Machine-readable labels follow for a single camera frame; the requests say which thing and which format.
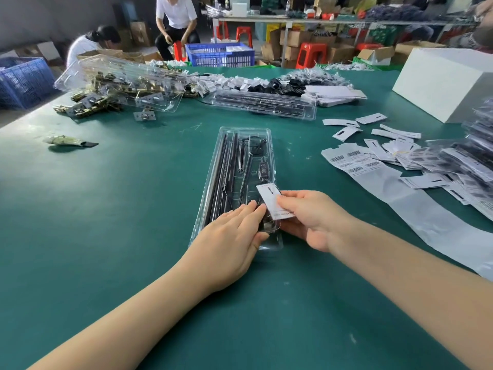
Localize long white work table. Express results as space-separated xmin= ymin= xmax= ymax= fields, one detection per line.
xmin=207 ymin=14 xmax=480 ymax=44

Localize person's right forearm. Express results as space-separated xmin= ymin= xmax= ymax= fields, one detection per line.
xmin=332 ymin=223 xmax=493 ymax=370

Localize person's left forearm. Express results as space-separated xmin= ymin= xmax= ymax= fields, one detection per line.
xmin=28 ymin=258 xmax=217 ymax=370

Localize blue plastic crate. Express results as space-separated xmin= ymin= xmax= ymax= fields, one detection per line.
xmin=0 ymin=56 xmax=57 ymax=110
xmin=185 ymin=42 xmax=256 ymax=68

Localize pile of dark goods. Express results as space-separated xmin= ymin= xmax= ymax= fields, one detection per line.
xmin=365 ymin=4 xmax=429 ymax=22

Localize clear plastic blister package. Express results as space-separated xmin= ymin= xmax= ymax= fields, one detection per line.
xmin=188 ymin=126 xmax=284 ymax=253

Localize large white box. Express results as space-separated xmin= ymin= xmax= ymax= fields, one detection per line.
xmin=392 ymin=48 xmax=493 ymax=124

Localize person's left hand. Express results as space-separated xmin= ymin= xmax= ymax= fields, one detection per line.
xmin=181 ymin=200 xmax=270 ymax=297

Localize clear blister package with rods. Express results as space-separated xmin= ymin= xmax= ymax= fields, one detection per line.
xmin=203 ymin=88 xmax=319 ymax=121

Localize white hang tag card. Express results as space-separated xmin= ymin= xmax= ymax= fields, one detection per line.
xmin=256 ymin=183 xmax=296 ymax=221

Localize pile of brass hardware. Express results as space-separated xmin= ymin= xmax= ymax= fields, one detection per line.
xmin=53 ymin=71 xmax=201 ymax=121

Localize pile of black parts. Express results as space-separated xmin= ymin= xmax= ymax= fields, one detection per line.
xmin=248 ymin=77 xmax=309 ymax=98

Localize stack of white cards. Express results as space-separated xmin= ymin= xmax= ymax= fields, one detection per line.
xmin=301 ymin=85 xmax=367 ymax=108

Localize bundle of black rods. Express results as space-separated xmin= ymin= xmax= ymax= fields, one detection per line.
xmin=203 ymin=132 xmax=239 ymax=228

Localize pile of white hang tags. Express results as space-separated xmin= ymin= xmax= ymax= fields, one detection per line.
xmin=146 ymin=59 xmax=372 ymax=97

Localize strip of barcode labels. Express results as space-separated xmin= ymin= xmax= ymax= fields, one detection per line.
xmin=321 ymin=143 xmax=493 ymax=282

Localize person's right hand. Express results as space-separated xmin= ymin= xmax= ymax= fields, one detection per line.
xmin=275 ymin=190 xmax=359 ymax=253

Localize brown cardboard box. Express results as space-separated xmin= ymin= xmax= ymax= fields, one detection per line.
xmin=392 ymin=40 xmax=447 ymax=65
xmin=279 ymin=29 xmax=313 ymax=48
xmin=76 ymin=49 xmax=146 ymax=64
xmin=327 ymin=44 xmax=356 ymax=64
xmin=130 ymin=21 xmax=151 ymax=47

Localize scattered white tag cards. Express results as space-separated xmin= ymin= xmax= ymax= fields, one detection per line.
xmin=322 ymin=112 xmax=464 ymax=190

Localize pile of bagged packages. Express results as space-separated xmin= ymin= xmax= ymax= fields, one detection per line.
xmin=425 ymin=97 xmax=493 ymax=223

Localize stack of clear plastic trays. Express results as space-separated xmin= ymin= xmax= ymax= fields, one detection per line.
xmin=53 ymin=54 xmax=190 ymax=113

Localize black coiled cable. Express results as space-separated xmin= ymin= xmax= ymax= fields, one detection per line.
xmin=246 ymin=135 xmax=269 ymax=155

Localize open white cardboard box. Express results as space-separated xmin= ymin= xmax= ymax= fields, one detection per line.
xmin=357 ymin=46 xmax=396 ymax=66

